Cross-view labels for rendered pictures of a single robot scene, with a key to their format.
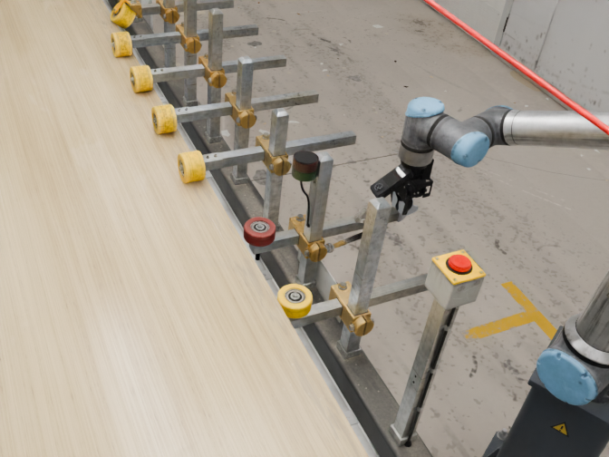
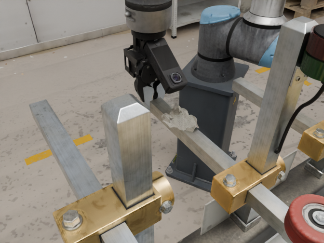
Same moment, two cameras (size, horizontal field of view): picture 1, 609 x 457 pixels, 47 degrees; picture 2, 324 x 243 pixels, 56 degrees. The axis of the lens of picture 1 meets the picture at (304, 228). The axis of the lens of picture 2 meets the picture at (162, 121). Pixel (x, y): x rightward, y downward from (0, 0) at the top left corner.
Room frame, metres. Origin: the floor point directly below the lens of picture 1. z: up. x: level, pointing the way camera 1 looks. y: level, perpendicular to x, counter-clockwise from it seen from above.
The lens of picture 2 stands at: (1.56, 0.33, 1.26)
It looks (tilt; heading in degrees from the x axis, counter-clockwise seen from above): 39 degrees down; 267
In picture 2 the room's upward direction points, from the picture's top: straight up
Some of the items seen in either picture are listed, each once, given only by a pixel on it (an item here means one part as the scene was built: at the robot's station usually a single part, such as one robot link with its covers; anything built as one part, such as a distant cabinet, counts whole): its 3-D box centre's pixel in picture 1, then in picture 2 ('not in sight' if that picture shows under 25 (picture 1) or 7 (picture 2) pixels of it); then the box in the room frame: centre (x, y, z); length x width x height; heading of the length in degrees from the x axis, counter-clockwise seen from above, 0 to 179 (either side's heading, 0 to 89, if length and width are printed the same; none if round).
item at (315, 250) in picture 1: (306, 238); (250, 179); (1.38, -0.01, 0.85); 0.13 x 0.06 x 0.05; 30
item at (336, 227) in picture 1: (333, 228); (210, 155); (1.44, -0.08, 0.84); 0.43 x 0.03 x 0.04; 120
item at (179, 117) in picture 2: (367, 212); (180, 116); (1.49, -0.16, 0.87); 0.09 x 0.07 x 0.02; 120
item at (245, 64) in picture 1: (242, 130); not in sight; (1.80, 0.23, 0.89); 0.03 x 0.03 x 0.48; 30
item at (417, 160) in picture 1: (415, 150); (147, 16); (1.55, -0.26, 1.05); 0.10 x 0.09 x 0.05; 30
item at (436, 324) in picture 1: (423, 372); not in sight; (0.92, -0.28, 0.93); 0.05 x 0.04 x 0.45; 30
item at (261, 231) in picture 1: (258, 242); (309, 238); (1.33, 0.11, 0.85); 0.08 x 0.08 x 0.11
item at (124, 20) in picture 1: (122, 14); not in sight; (2.40, 0.77, 0.93); 0.09 x 0.08 x 0.09; 120
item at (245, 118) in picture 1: (239, 110); not in sight; (1.82, 0.24, 0.95); 0.13 x 0.06 x 0.05; 30
